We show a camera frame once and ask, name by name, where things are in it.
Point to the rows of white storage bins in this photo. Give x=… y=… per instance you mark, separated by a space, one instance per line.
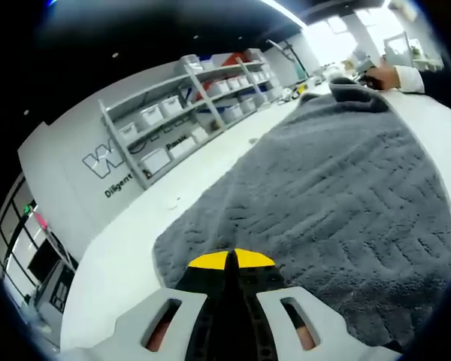
x=195 y=113

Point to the grey towel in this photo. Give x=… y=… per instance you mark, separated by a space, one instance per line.
x=323 y=210

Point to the pink hanging tag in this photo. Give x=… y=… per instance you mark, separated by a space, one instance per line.
x=39 y=220

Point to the person's right hand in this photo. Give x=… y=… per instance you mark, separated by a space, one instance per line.
x=385 y=77

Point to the glass partition wall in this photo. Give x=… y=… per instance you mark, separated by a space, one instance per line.
x=19 y=240

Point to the black tripod stand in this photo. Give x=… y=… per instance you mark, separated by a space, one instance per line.
x=289 y=60

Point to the grey metal shelf rack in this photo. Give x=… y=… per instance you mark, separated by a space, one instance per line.
x=180 y=113

